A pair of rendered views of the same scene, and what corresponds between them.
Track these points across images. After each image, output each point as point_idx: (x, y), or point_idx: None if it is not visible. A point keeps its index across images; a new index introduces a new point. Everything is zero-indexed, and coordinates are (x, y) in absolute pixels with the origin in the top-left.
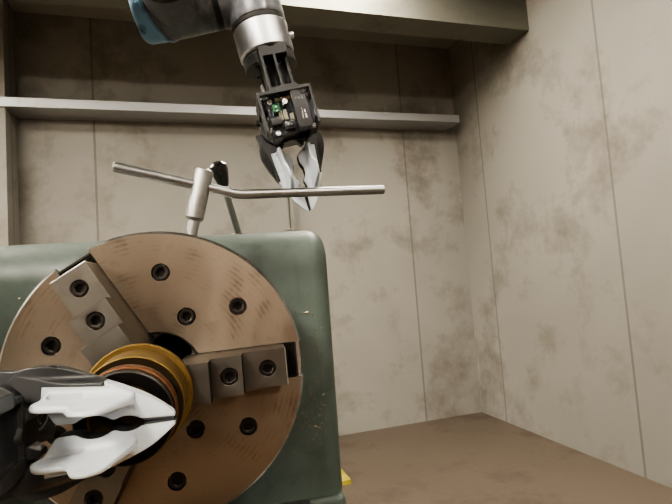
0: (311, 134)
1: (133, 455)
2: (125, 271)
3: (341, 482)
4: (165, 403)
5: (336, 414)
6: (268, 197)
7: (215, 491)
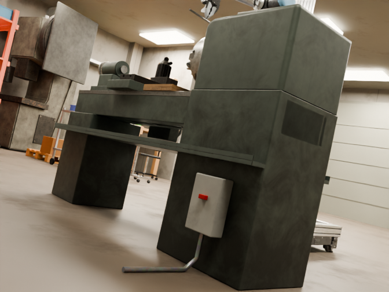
0: (205, 2)
1: (189, 68)
2: None
3: (194, 87)
4: (187, 62)
5: (198, 69)
6: (207, 22)
7: None
